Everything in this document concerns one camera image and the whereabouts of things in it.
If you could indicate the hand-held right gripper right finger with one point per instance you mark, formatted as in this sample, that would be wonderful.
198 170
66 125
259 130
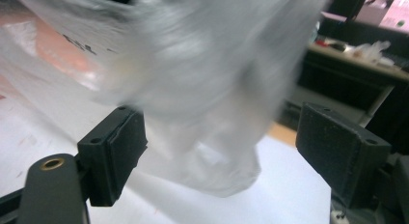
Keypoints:
344 153

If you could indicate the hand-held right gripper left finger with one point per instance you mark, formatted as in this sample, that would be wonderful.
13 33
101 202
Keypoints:
112 153

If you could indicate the clear plastic smiley bag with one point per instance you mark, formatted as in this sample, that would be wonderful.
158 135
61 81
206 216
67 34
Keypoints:
199 72

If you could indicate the wooden-topped dark desk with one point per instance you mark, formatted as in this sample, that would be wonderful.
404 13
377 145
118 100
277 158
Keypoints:
353 85

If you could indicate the crumpled clear plastic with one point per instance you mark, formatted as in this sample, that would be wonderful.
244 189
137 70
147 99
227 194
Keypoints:
373 51

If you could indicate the pink board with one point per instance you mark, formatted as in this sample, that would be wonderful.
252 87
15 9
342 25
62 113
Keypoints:
395 11

